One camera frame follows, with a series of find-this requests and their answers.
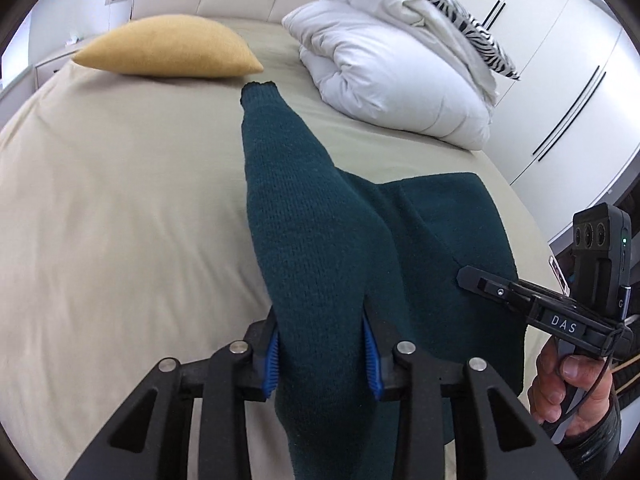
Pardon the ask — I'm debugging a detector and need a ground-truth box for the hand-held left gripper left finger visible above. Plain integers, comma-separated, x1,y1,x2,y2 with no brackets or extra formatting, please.
65,310,282,480

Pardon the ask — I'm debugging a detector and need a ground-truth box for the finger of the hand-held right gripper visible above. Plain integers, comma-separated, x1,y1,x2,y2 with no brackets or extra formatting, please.
457,266,540,312

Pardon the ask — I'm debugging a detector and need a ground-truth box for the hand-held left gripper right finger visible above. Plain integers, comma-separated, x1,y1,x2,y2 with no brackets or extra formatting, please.
362,305,581,480

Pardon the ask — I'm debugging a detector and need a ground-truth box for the teal knitted sweater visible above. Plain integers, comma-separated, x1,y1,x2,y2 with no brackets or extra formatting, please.
240,81,525,480

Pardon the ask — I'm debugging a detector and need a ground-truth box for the person's right forearm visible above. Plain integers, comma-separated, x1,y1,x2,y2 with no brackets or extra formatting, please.
549,375,640,480

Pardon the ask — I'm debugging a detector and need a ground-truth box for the person's right hand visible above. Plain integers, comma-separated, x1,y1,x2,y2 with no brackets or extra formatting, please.
527,340,614,437

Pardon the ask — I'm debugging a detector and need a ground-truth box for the white wardrobe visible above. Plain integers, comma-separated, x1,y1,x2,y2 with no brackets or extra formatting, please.
440,0,640,197

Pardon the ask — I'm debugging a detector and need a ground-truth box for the bed with beige sheet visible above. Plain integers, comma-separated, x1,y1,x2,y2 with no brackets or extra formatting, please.
0,15,557,480

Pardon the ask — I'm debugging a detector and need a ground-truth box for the white duvet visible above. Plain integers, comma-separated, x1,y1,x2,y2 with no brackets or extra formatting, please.
281,0,501,152

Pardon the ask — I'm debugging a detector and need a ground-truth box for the zebra striped pillow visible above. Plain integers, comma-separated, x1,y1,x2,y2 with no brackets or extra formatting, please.
335,0,522,82

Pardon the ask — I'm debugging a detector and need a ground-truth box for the yellow pillow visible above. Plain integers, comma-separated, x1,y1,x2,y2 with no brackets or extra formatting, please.
71,15,265,80

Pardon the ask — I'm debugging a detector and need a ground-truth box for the white nightstand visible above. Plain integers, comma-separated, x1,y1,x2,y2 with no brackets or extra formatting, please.
32,35,101,86

